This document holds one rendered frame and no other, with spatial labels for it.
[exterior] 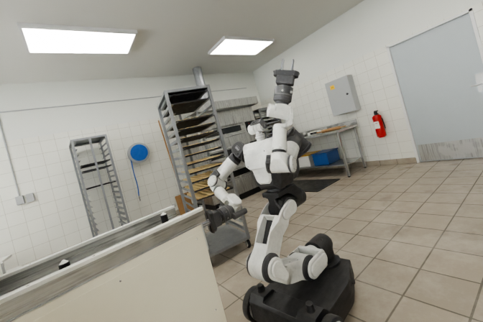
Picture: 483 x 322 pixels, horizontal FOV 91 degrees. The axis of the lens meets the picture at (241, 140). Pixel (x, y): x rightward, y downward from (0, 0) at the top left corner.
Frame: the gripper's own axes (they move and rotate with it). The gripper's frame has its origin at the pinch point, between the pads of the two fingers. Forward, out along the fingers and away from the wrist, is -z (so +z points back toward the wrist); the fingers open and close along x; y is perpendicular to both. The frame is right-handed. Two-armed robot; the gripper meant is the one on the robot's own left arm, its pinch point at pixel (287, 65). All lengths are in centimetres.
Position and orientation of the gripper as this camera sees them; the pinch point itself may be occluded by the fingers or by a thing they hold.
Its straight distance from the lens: 123.7
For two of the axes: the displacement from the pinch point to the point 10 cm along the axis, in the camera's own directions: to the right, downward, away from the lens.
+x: -9.5, -1.4, 2.9
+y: 2.9, 0.6, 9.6
